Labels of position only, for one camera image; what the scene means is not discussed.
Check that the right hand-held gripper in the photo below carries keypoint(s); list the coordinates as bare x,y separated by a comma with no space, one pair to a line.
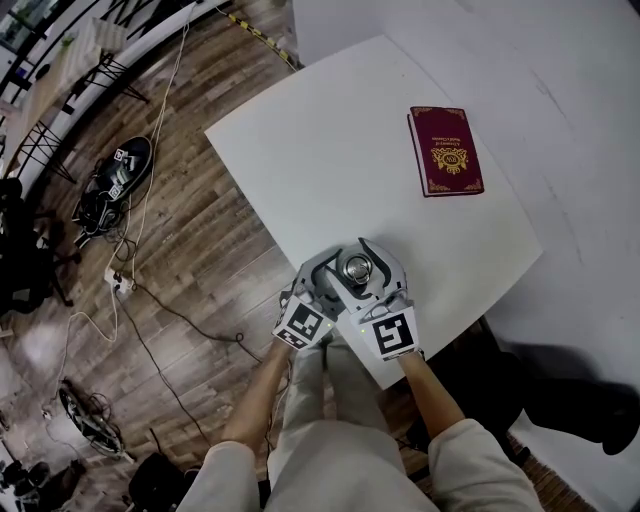
392,335

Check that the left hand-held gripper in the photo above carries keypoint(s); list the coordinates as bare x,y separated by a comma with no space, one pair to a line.
302,325

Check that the small silver metal can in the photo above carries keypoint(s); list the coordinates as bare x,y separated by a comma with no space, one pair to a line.
356,282

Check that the person's left forearm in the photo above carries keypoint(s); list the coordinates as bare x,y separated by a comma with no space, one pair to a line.
255,405

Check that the person's right forearm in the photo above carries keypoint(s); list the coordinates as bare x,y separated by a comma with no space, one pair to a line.
432,400

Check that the dark red hardcover book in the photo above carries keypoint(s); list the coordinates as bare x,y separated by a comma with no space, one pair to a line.
447,150

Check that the person's beige trousers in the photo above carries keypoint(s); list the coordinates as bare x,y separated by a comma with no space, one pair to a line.
340,455

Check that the white power strip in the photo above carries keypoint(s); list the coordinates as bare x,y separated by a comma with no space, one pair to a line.
119,280

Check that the person's beige sweatshirt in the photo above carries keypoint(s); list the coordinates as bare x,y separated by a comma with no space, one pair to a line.
485,470

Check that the black open bag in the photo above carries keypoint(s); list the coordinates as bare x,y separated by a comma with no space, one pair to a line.
130,165

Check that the black bag on floor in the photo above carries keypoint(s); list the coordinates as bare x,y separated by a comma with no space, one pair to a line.
97,217

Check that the yellow black striped floor strip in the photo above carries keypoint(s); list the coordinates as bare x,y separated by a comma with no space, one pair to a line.
260,37

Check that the black backpack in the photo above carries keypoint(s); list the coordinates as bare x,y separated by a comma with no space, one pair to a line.
160,485

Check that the white cloth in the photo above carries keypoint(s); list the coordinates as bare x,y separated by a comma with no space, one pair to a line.
108,34

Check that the white table with black legs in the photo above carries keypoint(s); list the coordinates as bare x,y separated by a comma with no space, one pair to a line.
45,95

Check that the pile of dark equipment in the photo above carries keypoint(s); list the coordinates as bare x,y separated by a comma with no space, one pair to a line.
35,485

